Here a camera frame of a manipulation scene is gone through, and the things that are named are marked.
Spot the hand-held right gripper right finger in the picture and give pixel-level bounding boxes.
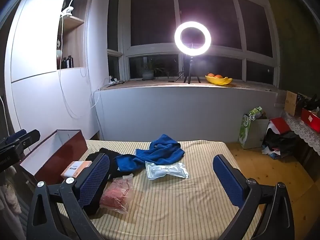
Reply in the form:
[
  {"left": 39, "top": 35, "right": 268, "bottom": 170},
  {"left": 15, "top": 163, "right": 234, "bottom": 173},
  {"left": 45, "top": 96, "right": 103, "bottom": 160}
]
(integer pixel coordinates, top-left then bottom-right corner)
[{"left": 213, "top": 154, "right": 295, "bottom": 240}]

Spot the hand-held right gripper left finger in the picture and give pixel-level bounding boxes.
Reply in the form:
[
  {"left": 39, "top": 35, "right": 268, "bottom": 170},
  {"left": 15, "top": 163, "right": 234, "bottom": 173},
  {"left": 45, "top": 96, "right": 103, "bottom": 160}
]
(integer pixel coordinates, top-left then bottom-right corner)
[{"left": 26, "top": 152, "right": 110, "bottom": 240}]

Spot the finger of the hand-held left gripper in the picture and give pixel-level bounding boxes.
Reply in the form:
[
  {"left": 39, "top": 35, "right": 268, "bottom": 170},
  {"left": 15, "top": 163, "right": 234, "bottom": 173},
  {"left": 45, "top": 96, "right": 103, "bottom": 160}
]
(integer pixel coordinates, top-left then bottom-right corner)
[
  {"left": 5, "top": 129, "right": 41, "bottom": 155},
  {"left": 0, "top": 129, "right": 27, "bottom": 147}
]

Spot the orange and white packet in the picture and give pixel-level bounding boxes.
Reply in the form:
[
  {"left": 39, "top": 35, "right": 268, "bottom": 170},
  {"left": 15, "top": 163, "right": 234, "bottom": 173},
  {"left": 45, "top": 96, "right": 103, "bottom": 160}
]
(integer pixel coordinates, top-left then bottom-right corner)
[{"left": 61, "top": 160, "right": 91, "bottom": 179}]

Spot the black knit glove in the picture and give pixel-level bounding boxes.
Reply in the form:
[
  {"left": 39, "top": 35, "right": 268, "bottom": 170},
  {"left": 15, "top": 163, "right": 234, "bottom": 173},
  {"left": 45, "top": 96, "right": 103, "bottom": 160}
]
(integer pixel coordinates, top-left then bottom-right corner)
[{"left": 82, "top": 147, "right": 134, "bottom": 215}]

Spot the red-brown storage box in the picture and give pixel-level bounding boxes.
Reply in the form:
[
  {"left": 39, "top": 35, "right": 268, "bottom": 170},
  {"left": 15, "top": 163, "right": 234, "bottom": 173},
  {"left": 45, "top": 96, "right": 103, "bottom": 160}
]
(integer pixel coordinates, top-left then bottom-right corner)
[{"left": 19, "top": 129, "right": 88, "bottom": 184}]

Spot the clear cotton ball packet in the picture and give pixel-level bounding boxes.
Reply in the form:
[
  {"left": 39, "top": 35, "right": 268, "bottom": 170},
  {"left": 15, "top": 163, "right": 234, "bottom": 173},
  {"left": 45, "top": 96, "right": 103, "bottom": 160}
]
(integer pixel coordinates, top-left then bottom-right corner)
[{"left": 145, "top": 161, "right": 189, "bottom": 180}]

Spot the blue towel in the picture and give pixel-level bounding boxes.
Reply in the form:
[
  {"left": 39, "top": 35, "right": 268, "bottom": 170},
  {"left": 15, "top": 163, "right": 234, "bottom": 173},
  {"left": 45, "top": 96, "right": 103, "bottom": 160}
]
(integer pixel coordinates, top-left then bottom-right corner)
[{"left": 114, "top": 134, "right": 185, "bottom": 172}]

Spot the red item in plastic bag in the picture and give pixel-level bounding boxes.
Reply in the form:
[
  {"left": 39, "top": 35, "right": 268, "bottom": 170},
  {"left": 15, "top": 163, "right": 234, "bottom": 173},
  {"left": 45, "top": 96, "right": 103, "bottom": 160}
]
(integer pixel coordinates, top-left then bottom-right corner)
[{"left": 99, "top": 174, "right": 134, "bottom": 214}]

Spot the pale fuzzy cloth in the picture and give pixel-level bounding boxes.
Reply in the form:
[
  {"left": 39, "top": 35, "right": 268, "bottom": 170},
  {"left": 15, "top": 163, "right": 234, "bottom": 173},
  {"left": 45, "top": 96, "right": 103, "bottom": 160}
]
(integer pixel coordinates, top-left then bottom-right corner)
[{"left": 0, "top": 177, "right": 19, "bottom": 215}]

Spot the green and white paper bag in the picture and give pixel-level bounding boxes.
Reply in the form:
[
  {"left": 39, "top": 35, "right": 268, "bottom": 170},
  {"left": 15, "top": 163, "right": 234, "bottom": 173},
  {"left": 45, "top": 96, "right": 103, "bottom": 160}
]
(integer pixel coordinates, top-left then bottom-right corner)
[{"left": 238, "top": 106, "right": 270, "bottom": 150}]

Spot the striped tablecloth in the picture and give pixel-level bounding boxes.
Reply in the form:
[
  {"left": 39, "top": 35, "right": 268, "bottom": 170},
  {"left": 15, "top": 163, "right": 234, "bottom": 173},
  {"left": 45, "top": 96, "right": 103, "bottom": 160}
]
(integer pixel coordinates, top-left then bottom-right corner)
[{"left": 57, "top": 140, "right": 263, "bottom": 240}]

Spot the pile of clothes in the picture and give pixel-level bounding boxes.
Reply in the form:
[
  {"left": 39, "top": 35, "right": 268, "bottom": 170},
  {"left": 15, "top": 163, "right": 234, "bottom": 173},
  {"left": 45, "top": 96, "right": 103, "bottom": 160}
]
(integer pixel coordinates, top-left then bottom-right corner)
[{"left": 261, "top": 117, "right": 300, "bottom": 161}]

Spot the white lace cloth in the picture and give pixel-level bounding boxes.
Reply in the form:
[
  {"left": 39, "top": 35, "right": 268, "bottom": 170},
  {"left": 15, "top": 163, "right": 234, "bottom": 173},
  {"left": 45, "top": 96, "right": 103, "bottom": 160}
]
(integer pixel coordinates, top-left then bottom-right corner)
[{"left": 282, "top": 112, "right": 320, "bottom": 153}]

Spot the yellow fruit bowl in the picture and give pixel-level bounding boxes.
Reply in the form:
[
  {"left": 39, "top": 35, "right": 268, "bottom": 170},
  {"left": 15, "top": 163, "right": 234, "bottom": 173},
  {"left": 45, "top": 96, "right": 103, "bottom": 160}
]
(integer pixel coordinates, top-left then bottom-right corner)
[{"left": 205, "top": 75, "right": 233, "bottom": 86}]

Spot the cardboard box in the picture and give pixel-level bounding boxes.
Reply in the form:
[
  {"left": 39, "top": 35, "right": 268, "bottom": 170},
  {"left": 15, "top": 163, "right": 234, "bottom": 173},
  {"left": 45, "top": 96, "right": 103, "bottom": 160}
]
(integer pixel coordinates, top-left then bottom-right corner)
[{"left": 284, "top": 90, "right": 305, "bottom": 117}]

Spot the red box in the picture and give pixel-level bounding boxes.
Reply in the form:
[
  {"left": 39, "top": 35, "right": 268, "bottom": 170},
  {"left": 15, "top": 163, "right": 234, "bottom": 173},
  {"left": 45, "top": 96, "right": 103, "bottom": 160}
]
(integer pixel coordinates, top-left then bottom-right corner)
[{"left": 300, "top": 108, "right": 320, "bottom": 126}]

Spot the black tripod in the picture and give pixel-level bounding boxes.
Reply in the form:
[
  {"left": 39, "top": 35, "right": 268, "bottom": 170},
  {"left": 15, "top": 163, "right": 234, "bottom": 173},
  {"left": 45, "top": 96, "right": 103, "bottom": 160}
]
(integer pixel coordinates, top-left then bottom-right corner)
[{"left": 183, "top": 42, "right": 201, "bottom": 84}]

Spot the large window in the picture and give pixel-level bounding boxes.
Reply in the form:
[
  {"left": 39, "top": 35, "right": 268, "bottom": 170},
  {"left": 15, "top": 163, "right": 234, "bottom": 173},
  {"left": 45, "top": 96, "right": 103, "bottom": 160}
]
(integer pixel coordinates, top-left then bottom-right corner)
[{"left": 107, "top": 0, "right": 281, "bottom": 87}]

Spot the white cable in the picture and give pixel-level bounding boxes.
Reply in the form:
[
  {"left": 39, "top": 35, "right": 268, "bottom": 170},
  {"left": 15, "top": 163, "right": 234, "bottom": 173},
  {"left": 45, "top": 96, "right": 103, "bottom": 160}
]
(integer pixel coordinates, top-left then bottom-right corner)
[{"left": 58, "top": 15, "right": 101, "bottom": 118}]

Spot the wooden wall shelf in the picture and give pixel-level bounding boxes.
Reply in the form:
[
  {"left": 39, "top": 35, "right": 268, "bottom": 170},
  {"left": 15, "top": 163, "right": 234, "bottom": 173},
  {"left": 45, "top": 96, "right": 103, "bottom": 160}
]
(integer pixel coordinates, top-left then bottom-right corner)
[{"left": 56, "top": 0, "right": 86, "bottom": 70}]

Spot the ring light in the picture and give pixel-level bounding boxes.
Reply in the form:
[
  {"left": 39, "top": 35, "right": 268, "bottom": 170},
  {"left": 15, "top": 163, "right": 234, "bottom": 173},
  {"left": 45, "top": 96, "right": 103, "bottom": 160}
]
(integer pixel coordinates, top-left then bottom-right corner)
[{"left": 174, "top": 21, "right": 212, "bottom": 55}]

